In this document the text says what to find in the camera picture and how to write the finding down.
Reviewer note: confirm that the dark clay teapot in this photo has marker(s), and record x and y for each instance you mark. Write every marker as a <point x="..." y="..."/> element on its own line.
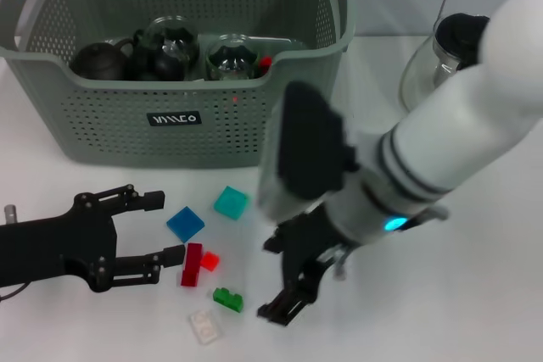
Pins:
<point x="97" y="63"/>

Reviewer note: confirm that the green toy block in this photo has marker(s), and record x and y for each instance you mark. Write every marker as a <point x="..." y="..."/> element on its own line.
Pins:
<point x="229" y="299"/>

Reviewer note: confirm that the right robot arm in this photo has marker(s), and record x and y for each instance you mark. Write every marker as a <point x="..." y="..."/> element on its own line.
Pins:
<point x="458" y="124"/>

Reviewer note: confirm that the white toy block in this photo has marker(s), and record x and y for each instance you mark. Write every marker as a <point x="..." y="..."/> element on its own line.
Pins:
<point x="205" y="326"/>

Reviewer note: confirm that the blue square toy block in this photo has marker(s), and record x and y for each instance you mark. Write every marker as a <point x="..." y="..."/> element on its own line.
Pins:
<point x="184" y="225"/>

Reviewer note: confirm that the small red toy block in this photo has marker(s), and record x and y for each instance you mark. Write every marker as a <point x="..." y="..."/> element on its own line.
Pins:
<point x="265" y="63"/>
<point x="210" y="260"/>

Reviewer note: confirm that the dark red long toy block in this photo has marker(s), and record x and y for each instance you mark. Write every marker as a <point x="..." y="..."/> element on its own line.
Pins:
<point x="192" y="264"/>

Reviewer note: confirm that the teal square toy block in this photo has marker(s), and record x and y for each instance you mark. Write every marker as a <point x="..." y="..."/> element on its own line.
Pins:
<point x="230" y="203"/>

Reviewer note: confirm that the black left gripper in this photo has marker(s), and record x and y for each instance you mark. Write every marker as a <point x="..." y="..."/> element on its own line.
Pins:
<point x="51" y="247"/>

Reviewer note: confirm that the grey-green perforated storage bin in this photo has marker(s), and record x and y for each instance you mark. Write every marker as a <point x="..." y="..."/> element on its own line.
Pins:
<point x="169" y="133"/>

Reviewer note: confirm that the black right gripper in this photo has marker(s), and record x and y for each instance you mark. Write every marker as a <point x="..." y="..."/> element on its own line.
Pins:
<point x="309" y="247"/>

